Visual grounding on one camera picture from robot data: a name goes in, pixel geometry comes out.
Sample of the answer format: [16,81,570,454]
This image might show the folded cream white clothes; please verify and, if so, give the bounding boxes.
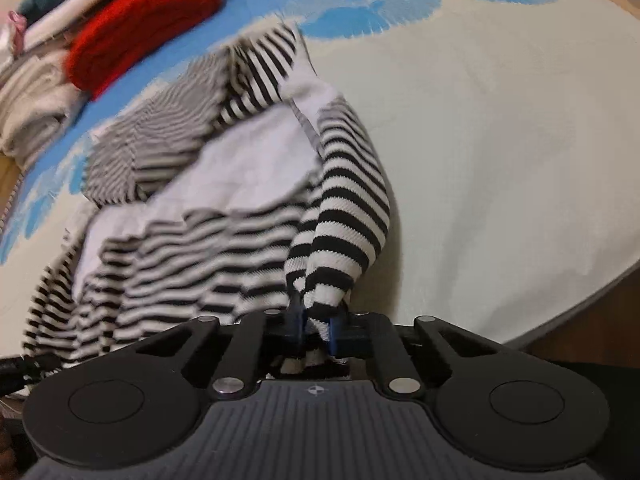
[1,0,114,170]

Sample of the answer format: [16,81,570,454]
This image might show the black white striped garment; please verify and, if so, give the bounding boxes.
[23,23,392,366]

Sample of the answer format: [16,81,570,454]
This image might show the blue white patterned bedspread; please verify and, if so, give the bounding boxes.
[1,0,639,356]

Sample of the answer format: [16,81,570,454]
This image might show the folded red sweater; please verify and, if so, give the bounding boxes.
[65,0,222,99]

